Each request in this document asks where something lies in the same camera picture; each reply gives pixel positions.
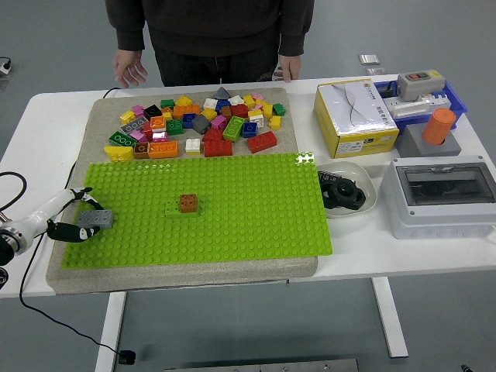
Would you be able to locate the person's left hand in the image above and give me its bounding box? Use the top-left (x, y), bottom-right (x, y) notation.
top-left (274, 53), bottom-right (302, 84)

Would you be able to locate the person's right hand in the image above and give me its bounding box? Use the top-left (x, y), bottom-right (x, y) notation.
top-left (112, 49), bottom-right (148, 89)

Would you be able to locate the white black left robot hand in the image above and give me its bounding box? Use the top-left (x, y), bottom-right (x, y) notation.
top-left (21, 187), bottom-right (106, 244)

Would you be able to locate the grey long toy brick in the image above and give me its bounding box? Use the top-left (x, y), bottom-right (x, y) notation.
top-left (119, 116), bottom-right (148, 135)
top-left (75, 209), bottom-right (115, 229)

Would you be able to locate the dark green long toy brick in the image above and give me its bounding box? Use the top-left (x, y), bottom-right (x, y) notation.
top-left (108, 130), bottom-right (138, 149)

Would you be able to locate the orange long toy brick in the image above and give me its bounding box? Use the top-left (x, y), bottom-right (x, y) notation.
top-left (147, 140), bottom-right (180, 160)
top-left (171, 104), bottom-right (201, 119)

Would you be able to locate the red long toy brick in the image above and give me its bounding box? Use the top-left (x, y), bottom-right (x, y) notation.
top-left (203, 139), bottom-right (234, 158)
top-left (246, 130), bottom-right (279, 154)

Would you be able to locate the lime long toy brick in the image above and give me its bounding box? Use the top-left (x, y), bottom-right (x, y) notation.
top-left (222, 115), bottom-right (246, 143)

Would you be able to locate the yellow curved toy brick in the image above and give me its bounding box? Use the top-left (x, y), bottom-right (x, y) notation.
top-left (103, 145), bottom-right (136, 163)

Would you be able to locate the dark grey toy brick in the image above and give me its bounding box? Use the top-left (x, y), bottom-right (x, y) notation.
top-left (191, 114), bottom-right (212, 136)

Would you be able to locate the lime green toy brick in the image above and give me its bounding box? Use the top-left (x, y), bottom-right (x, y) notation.
top-left (164, 200), bottom-right (202, 219)

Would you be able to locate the brown square toy brick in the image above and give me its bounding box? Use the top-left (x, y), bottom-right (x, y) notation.
top-left (178, 193), bottom-right (198, 214)

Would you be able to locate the green studded baseplate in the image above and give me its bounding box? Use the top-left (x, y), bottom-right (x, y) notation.
top-left (60, 151), bottom-right (334, 269)

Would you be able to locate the yellow white carton box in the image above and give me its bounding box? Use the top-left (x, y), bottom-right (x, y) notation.
top-left (313, 78), bottom-right (400, 159)

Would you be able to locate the person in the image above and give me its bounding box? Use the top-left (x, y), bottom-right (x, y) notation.
top-left (105, 0), bottom-right (315, 89)

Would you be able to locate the white table leg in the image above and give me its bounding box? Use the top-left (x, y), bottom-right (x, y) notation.
top-left (95, 291), bottom-right (128, 372)
top-left (370, 277), bottom-right (409, 358)

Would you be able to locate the white shallow dish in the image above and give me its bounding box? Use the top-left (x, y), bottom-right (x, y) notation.
top-left (316, 160), bottom-right (378, 219)

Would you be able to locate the white power strip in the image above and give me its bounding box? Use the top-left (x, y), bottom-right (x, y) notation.
top-left (381, 98), bottom-right (431, 119)

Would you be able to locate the grey square block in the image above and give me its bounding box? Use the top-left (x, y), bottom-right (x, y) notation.
top-left (395, 124), bottom-right (463, 158)

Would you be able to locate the large black hex nut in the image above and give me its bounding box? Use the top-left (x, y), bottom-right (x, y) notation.
top-left (331, 178), bottom-right (367, 211)

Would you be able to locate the white distribution box clear lid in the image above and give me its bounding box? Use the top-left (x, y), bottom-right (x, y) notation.
top-left (380, 155), bottom-right (496, 240)

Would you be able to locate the white circuit breaker row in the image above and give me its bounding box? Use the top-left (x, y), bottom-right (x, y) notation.
top-left (424, 91), bottom-right (453, 111)

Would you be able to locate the orange cylinder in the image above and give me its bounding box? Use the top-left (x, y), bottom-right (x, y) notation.
top-left (421, 107), bottom-right (456, 146)

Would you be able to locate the grey-brown table mat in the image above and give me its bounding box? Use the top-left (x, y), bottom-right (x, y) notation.
top-left (45, 87), bottom-right (319, 295)

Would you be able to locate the blue plastic bin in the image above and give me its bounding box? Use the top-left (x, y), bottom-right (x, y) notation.
top-left (373, 80), bottom-right (469, 135)

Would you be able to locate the grey metal panel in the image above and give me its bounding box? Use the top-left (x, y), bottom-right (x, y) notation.
top-left (164, 358), bottom-right (360, 372)

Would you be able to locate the grey switch box red button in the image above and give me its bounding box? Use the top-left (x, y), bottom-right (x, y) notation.
top-left (395, 70), bottom-right (446, 102)

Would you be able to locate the black power cord with plug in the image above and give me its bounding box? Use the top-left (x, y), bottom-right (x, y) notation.
top-left (19, 87), bottom-right (136, 365)

